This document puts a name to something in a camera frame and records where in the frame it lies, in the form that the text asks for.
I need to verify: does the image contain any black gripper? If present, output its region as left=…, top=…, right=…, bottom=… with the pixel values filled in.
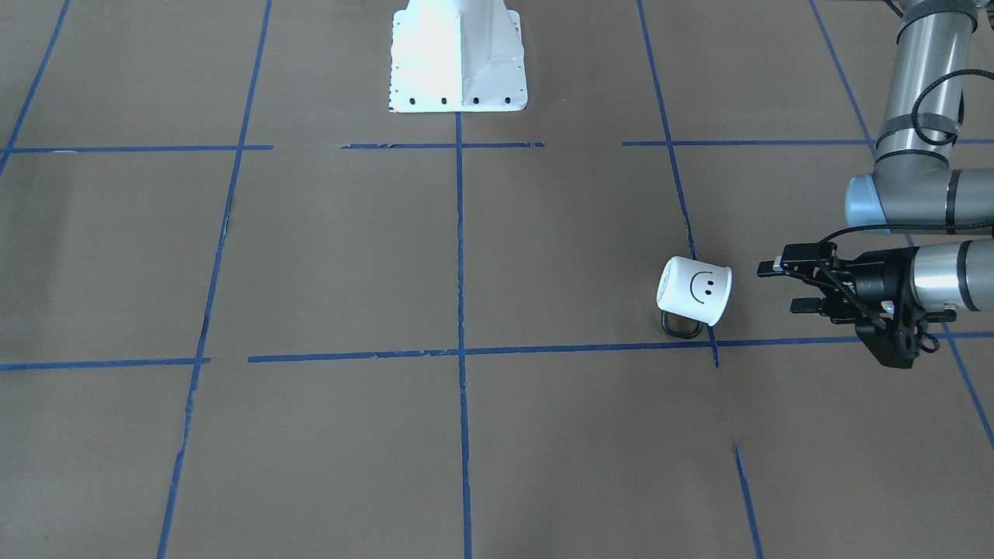
left=757, top=243, right=922, bottom=326

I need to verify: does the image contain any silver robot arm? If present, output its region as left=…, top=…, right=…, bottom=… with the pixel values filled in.
left=757, top=1, right=992, bottom=329

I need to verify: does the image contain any white mug with smiley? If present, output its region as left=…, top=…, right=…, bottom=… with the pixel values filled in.
left=655, top=257, right=734, bottom=340

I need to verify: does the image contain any brown paper table cover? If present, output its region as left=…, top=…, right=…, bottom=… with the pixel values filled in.
left=2, top=1, right=992, bottom=558

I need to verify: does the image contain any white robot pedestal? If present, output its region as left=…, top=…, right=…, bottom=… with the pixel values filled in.
left=388, top=1, right=529, bottom=113

